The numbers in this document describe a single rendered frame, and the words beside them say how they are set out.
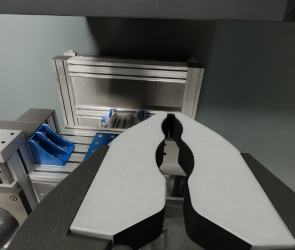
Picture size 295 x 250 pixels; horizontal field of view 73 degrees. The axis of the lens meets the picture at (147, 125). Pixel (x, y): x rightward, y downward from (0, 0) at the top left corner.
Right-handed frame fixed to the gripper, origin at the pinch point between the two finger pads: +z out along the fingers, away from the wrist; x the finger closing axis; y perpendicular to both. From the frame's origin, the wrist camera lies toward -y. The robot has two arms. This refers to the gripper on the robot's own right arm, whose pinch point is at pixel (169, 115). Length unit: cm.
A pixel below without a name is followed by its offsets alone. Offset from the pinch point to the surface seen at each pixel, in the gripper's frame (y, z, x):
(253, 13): -4.2, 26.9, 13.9
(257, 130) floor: 78, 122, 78
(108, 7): -4.6, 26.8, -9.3
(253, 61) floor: 27, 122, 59
